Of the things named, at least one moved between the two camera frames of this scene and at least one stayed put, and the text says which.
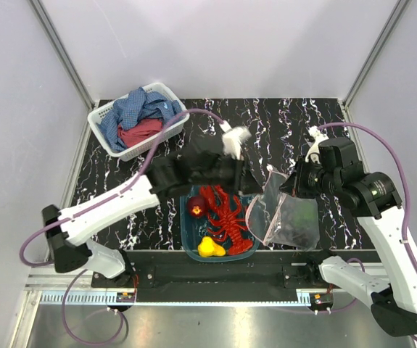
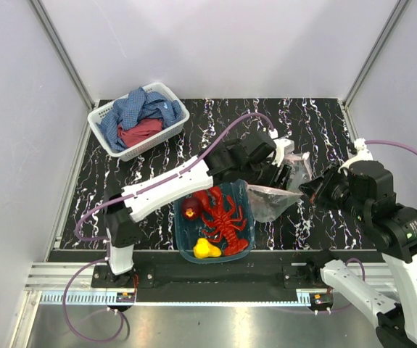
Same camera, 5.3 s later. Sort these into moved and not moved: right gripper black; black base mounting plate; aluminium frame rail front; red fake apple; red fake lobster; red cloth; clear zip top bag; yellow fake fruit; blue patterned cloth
Moved: clear zip top bag; yellow fake fruit; right gripper black; red fake apple; red fake lobster
Not moved: black base mounting plate; aluminium frame rail front; blue patterned cloth; red cloth
